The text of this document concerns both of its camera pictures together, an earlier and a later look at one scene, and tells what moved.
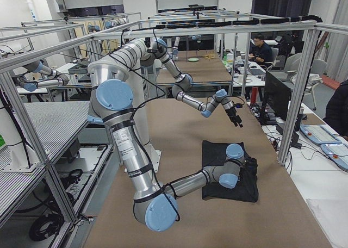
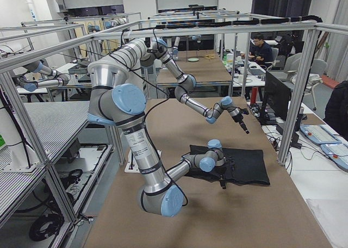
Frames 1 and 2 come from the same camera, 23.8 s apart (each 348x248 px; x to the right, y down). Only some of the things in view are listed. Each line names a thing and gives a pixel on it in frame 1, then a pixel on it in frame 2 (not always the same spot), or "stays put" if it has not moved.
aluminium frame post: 297,100 stays put
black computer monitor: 277,96 stays put
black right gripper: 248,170 -> 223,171
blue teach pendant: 319,134 stays put
